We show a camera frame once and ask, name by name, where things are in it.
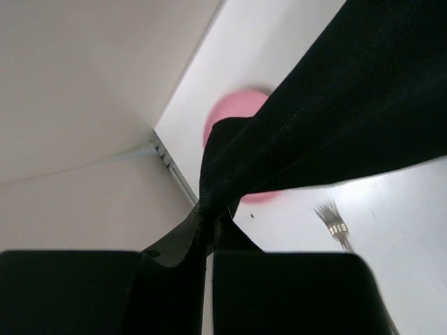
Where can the pink plastic plate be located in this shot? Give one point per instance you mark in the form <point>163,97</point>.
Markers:
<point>225,120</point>

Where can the large silver dinner fork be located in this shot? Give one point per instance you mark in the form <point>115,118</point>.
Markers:
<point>332,219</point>

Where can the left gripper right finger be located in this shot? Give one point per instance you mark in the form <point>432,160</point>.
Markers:
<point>295,293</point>

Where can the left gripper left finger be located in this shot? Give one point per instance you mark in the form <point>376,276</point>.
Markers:
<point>66,292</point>

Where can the black cloth placemat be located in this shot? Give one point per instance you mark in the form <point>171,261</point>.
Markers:
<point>368,97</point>

